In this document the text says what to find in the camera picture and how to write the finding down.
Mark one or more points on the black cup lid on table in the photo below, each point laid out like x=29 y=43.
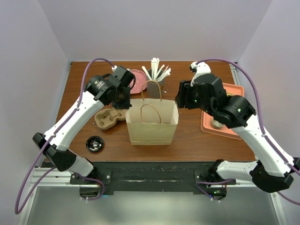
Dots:
x=95 y=144

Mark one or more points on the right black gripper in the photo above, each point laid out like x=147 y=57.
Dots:
x=181 y=96

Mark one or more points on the grey utensil holder can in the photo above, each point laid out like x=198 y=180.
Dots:
x=153 y=89

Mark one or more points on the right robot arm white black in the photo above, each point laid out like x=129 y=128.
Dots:
x=272 y=172

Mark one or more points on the cardboard two-cup carrier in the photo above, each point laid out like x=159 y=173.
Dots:
x=107 y=118

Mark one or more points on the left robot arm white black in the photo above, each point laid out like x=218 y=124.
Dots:
x=98 y=92

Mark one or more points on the pink polka dot plate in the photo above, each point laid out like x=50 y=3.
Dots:
x=141 y=78

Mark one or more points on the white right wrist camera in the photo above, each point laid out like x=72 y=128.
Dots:
x=198 y=69

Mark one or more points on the orange plastic tray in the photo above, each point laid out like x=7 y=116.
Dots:
x=206 y=120

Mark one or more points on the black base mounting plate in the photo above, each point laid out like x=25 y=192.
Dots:
x=155 y=176

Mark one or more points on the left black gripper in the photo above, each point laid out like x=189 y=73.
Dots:
x=125 y=105

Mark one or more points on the beige paper bag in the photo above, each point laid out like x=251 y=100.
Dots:
x=152 y=121

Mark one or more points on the white wrapped straws bundle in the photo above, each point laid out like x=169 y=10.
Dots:
x=158 y=73

